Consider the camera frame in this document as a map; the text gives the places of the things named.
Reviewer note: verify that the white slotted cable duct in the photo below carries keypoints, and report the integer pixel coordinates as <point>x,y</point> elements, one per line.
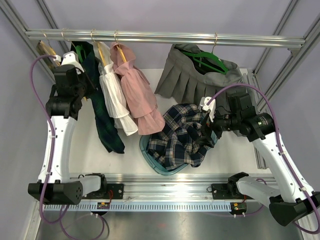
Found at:
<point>155,206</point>

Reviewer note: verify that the teal plastic basin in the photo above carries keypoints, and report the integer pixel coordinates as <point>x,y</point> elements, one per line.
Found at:
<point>160,165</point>

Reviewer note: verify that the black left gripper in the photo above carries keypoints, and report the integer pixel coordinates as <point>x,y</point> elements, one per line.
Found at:
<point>91,88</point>

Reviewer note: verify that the green plastic hanger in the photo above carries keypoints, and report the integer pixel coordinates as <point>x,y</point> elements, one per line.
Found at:
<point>208,59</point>

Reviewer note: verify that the aluminium frame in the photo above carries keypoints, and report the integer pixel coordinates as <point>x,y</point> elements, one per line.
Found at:
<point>303,44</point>

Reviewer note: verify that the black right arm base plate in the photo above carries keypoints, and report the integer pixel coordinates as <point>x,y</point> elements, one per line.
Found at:
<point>220,191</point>

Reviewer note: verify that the green hanger of plaid skirt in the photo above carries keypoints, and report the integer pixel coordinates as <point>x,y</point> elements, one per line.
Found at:
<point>78,48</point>

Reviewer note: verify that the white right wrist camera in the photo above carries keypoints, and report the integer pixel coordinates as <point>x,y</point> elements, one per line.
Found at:
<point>208,105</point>

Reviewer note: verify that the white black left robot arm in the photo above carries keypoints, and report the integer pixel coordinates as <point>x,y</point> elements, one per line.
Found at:
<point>54,185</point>

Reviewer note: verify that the yellow plastic hanger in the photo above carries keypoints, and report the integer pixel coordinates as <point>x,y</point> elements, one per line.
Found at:
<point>48,50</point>

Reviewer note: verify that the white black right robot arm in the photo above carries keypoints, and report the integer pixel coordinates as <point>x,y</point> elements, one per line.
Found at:
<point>294,198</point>

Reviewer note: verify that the yellow hanger of pink skirt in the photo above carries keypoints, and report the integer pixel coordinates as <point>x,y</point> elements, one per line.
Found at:
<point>123,57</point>

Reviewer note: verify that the navy white plaid skirt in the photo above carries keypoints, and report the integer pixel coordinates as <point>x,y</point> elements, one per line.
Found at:
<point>184,115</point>

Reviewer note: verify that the grey pleated skirt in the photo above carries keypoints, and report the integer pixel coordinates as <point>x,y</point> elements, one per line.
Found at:
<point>187,81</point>

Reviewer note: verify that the pink pleated skirt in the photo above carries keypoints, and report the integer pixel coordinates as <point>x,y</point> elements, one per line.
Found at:
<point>140,98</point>

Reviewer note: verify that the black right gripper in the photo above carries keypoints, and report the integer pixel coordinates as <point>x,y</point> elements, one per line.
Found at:
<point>206,138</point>

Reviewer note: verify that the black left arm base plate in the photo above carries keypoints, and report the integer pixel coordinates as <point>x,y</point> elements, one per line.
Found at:
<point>113,190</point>

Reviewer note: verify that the green navy plaid skirt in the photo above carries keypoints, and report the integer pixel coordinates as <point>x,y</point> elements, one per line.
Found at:
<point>105,125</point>

